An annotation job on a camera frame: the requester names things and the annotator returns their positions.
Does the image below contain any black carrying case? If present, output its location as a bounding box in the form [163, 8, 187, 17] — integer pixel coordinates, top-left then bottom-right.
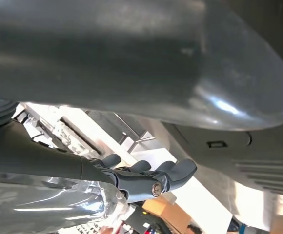
[124, 206, 173, 234]

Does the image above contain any white table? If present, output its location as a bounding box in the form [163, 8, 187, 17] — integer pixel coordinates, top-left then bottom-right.
[131, 148, 233, 234]

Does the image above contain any brown cardboard box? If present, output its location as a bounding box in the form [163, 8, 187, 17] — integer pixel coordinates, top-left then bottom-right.
[142, 196, 194, 234]

